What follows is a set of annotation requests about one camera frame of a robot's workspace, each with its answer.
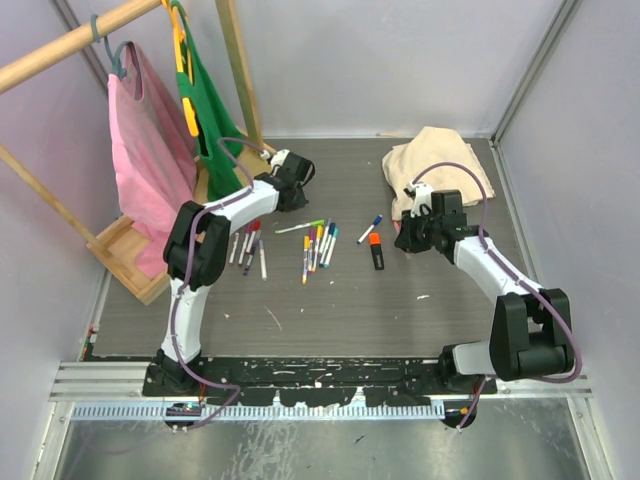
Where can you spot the green shirt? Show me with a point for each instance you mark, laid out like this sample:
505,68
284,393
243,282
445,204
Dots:
213,121

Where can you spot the red cap marker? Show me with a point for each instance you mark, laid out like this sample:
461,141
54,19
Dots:
256,226

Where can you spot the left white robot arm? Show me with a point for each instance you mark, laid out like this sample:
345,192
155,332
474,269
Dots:
196,249

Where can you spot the orange black highlighter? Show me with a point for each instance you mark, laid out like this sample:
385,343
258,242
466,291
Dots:
376,251

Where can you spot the orange cap marker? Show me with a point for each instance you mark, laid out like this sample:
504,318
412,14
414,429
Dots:
306,259

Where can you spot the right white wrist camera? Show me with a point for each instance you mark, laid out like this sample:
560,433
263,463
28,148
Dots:
420,194

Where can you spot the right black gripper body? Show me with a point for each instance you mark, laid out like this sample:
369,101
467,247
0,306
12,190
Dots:
419,232

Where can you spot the white grey marker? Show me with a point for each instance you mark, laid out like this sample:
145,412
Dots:
262,257

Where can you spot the teal cap marker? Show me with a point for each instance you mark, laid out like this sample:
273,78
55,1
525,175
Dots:
330,249

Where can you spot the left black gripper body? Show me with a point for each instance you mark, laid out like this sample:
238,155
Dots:
298,200

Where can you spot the yellow cap marker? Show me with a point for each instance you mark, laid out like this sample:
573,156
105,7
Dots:
316,247

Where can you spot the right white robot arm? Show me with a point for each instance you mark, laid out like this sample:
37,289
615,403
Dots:
529,336

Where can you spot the dark purple marker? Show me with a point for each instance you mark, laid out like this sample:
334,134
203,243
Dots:
251,255

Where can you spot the wooden clothes rack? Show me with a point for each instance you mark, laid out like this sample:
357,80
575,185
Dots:
117,246

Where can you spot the purple cap marker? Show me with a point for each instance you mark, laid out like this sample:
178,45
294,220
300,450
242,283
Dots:
311,250

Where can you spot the slotted cable duct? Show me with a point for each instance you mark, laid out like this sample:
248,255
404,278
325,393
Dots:
190,412

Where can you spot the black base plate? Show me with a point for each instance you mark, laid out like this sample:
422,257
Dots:
311,381

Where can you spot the pink shirt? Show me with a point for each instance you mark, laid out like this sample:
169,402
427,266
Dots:
153,154

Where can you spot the grey cap marker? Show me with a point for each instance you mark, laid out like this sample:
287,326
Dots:
325,234

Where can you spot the beige cloth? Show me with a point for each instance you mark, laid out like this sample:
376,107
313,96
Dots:
432,145

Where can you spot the blue cap white marker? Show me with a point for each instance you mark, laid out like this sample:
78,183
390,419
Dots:
370,229

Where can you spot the yellow clothes hanger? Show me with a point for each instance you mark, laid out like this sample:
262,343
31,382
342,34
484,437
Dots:
183,63

